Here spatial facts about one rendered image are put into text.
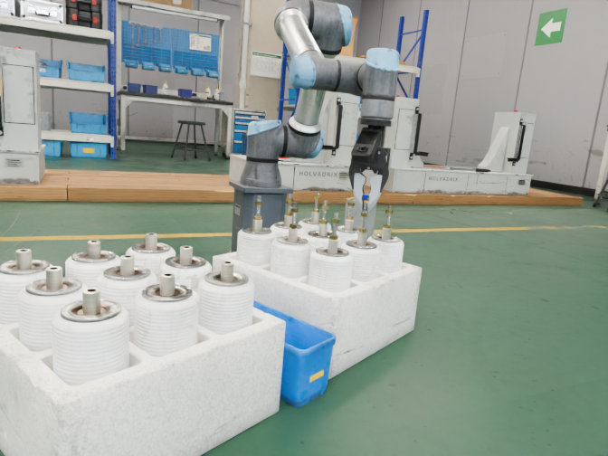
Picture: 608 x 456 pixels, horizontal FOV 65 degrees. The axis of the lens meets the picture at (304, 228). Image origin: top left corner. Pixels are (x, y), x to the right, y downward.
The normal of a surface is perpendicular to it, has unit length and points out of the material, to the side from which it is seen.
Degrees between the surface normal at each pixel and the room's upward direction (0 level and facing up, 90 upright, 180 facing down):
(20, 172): 90
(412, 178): 90
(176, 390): 90
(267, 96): 90
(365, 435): 0
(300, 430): 0
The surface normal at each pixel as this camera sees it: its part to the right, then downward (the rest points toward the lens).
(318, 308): -0.64, 0.11
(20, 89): 0.42, 0.22
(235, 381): 0.75, 0.20
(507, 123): -0.90, 0.01
